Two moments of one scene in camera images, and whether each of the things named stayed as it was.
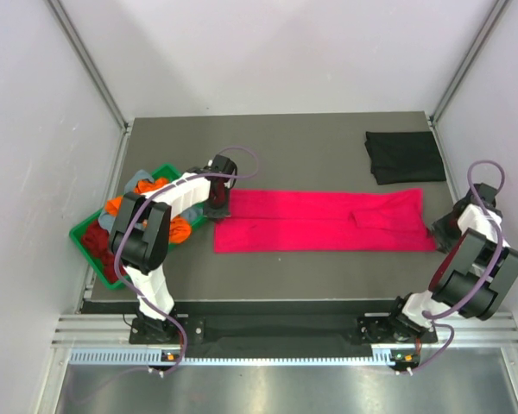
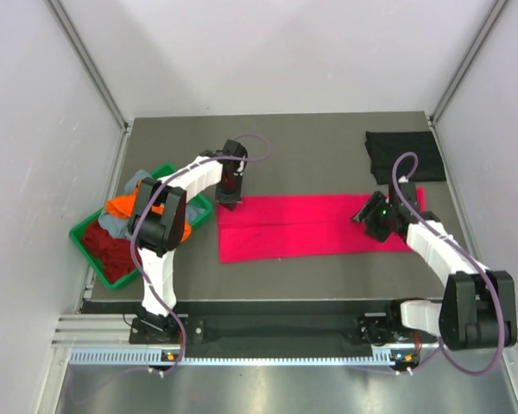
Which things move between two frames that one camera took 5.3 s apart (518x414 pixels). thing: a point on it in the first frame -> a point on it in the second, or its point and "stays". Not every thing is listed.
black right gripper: x=438 y=229 -> x=380 y=234
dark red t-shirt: x=97 y=241 stays
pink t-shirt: x=324 y=222 stays
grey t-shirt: x=106 y=221 stays
